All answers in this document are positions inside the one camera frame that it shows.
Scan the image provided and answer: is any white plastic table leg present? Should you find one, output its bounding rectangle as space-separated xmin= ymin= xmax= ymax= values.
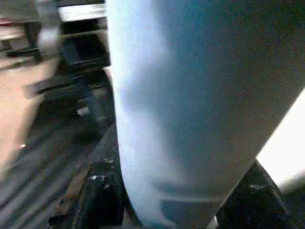
xmin=104 ymin=0 xmax=305 ymax=229

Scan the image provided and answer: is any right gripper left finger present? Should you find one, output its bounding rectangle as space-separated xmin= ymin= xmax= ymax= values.
xmin=47 ymin=123 xmax=134 ymax=229

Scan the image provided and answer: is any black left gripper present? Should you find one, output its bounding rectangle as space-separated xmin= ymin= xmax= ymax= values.
xmin=23 ymin=4 xmax=113 ymax=101

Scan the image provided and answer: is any white plastic table top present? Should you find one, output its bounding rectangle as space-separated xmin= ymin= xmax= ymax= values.
xmin=256 ymin=88 xmax=305 ymax=194

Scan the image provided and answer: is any black mat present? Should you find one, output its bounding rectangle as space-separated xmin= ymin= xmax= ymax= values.
xmin=0 ymin=100 xmax=305 ymax=229

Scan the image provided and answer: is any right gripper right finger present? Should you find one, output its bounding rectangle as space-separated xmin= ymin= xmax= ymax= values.
xmin=215 ymin=161 xmax=294 ymax=229

